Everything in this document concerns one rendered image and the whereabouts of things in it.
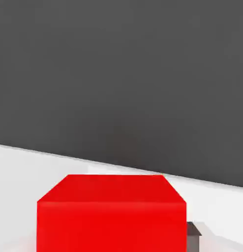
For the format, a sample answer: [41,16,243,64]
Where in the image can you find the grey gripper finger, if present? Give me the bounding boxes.
[186,221,243,252]

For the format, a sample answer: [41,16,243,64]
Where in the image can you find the small red cube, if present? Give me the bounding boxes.
[36,174,187,252]

